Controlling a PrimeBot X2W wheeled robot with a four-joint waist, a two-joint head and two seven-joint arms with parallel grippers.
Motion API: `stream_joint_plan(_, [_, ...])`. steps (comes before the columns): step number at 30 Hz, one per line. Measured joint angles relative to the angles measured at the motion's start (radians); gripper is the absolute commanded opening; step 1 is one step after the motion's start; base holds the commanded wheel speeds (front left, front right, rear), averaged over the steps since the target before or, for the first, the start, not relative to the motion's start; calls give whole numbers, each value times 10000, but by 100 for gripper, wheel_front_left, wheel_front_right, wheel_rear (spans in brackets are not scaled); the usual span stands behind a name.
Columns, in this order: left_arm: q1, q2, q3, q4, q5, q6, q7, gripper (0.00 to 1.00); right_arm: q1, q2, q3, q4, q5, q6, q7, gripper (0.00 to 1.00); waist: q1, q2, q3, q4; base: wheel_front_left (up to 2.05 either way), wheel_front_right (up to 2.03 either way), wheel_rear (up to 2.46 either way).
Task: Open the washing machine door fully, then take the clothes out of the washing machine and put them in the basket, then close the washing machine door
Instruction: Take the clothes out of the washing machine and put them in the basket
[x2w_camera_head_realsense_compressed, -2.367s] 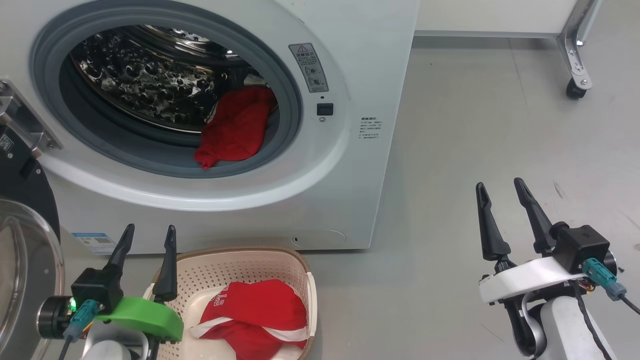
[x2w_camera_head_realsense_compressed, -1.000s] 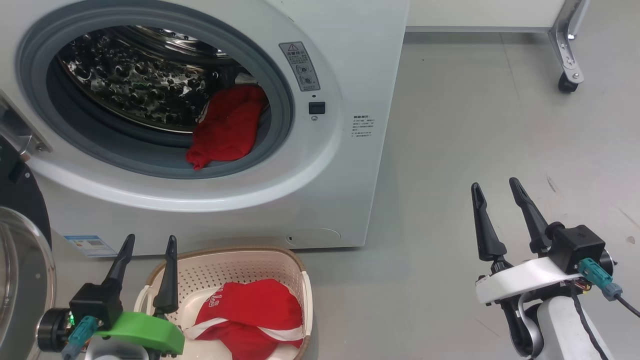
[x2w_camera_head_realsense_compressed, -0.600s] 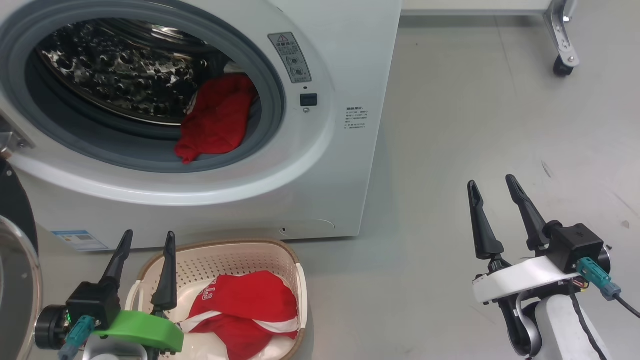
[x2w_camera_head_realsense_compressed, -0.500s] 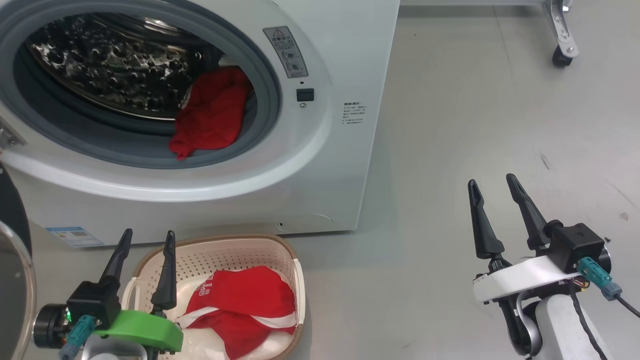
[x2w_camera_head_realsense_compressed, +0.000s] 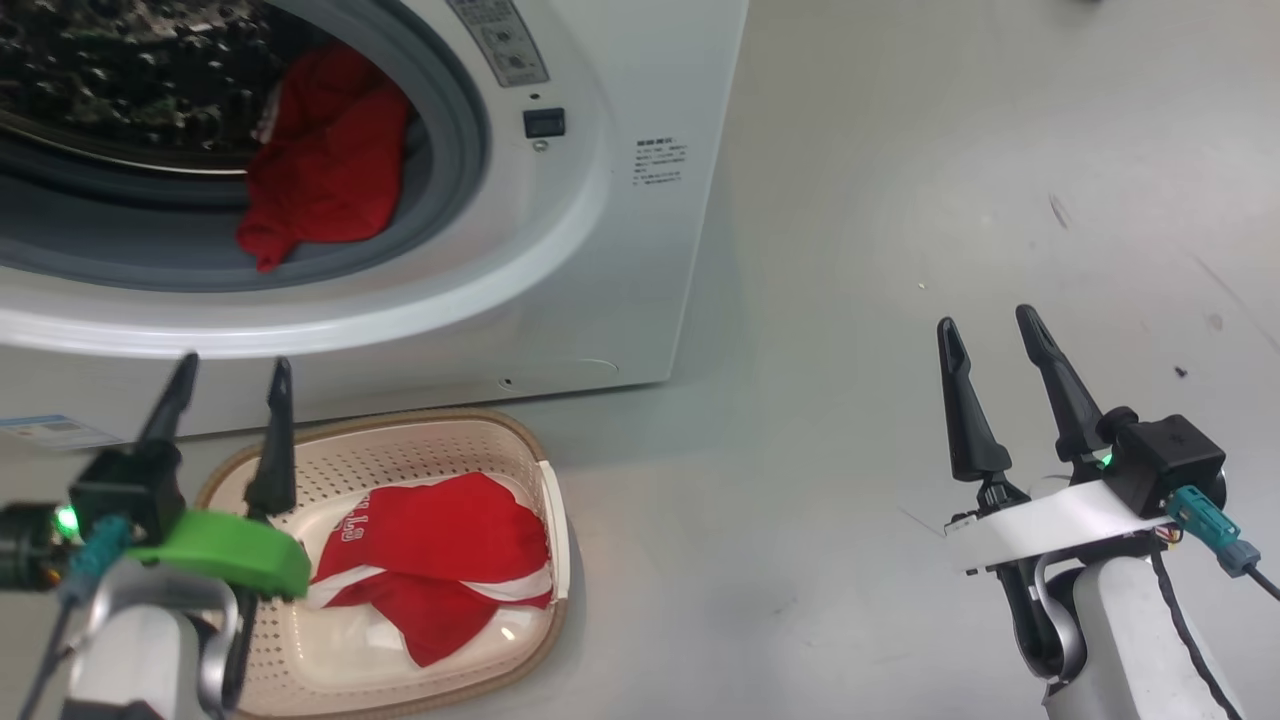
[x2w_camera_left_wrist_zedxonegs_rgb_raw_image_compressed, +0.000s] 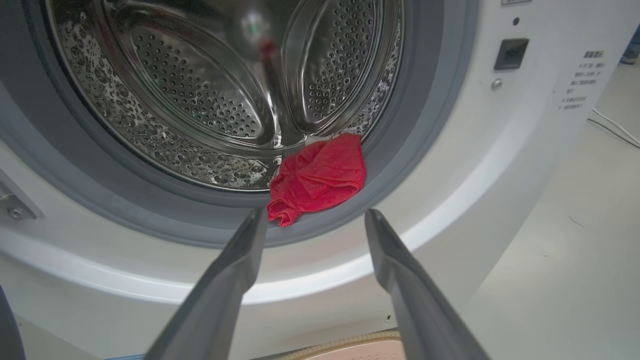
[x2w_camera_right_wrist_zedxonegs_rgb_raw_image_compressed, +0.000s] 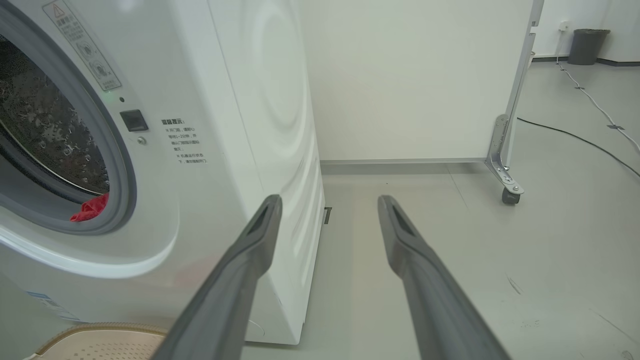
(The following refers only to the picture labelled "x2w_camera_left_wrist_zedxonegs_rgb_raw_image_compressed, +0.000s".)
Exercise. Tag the cream perforated laundry basket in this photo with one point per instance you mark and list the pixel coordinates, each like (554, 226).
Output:
(350, 347)

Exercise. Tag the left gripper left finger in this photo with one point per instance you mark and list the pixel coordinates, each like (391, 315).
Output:
(210, 300)

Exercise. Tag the plain red garment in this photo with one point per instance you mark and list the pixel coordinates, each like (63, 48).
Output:
(315, 175)

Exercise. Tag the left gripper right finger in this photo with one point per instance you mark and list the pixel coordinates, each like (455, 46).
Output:
(425, 310)

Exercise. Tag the white front-load washing machine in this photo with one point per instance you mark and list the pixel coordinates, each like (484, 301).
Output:
(500, 175)

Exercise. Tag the blue fabric item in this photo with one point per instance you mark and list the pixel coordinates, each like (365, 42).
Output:
(631, 50)

